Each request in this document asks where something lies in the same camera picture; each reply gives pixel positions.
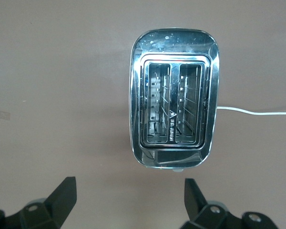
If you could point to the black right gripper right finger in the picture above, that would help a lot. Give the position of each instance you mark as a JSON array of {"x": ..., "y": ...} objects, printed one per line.
[{"x": 195, "y": 205}]

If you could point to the chrome two-slot toaster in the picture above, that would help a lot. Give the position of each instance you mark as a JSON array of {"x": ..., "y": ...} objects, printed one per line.
[{"x": 157, "y": 45}]

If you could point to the brown tape square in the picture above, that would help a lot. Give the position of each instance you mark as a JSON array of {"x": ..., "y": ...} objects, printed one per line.
[{"x": 4, "y": 115}]

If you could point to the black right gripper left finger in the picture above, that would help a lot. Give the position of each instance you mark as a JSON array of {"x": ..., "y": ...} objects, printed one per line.
[{"x": 59, "y": 202}]

